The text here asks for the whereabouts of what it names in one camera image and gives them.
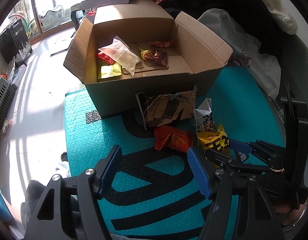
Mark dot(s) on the white quilted jacket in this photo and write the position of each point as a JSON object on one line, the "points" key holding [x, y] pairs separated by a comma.
{"points": [[281, 16]]}

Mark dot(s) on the yellow black snack packet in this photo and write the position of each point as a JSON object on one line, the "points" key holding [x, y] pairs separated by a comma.
{"points": [[211, 139]]}

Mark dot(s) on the dark brown candy wrapper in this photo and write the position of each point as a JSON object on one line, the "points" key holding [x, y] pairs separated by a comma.
{"points": [[160, 57]]}

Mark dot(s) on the blue plastic bag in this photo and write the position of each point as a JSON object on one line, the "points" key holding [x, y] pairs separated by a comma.
{"points": [[5, 214]]}

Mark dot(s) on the white red snack packet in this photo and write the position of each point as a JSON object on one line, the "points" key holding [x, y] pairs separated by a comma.
{"points": [[204, 117]]}

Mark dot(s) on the grey towel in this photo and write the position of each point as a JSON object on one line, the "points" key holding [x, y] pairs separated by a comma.
{"points": [[33, 194]]}

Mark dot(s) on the yellow green snack packet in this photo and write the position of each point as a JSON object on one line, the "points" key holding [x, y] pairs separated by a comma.
{"points": [[109, 71]]}

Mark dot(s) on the teal mat with black letters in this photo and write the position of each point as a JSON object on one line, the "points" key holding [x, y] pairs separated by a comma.
{"points": [[154, 194]]}

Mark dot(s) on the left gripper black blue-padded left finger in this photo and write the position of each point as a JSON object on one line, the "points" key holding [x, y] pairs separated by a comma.
{"points": [[53, 218]]}

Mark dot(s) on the purple flat box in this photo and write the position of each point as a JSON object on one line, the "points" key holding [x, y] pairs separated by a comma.
{"points": [[88, 4]]}

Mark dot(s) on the black radiator heater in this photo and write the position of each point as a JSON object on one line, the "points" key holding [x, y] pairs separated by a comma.
{"points": [[14, 43]]}

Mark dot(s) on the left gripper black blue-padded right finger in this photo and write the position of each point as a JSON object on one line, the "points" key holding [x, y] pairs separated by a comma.
{"points": [[255, 218]]}

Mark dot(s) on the beige seaweed cracker packet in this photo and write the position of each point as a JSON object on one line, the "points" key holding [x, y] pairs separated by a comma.
{"points": [[163, 109]]}

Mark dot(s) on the clear plastic zip bag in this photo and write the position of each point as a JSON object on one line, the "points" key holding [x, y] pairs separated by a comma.
{"points": [[120, 52]]}

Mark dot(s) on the red orange snack wrapper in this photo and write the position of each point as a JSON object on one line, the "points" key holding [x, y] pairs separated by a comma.
{"points": [[162, 44]]}

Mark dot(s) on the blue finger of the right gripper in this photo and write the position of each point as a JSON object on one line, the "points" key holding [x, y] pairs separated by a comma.
{"points": [[266, 152], [219, 159]]}

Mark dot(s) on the small red snack packet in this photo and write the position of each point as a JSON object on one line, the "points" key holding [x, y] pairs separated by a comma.
{"points": [[105, 58]]}

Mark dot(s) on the yellow wrapped lollipop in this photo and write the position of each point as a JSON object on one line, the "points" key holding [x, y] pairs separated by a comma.
{"points": [[146, 54]]}

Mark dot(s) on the black clothing pile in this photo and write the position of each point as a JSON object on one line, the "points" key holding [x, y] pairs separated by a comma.
{"points": [[252, 15]]}

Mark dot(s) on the brown cardboard box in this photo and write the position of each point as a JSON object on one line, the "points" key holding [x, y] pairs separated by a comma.
{"points": [[195, 59]]}

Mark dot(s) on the grey slotted plastic crate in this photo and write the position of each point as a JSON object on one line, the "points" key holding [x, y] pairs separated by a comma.
{"points": [[6, 96]]}

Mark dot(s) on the white plastic shopping bag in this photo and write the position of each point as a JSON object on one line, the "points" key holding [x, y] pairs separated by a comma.
{"points": [[264, 68]]}

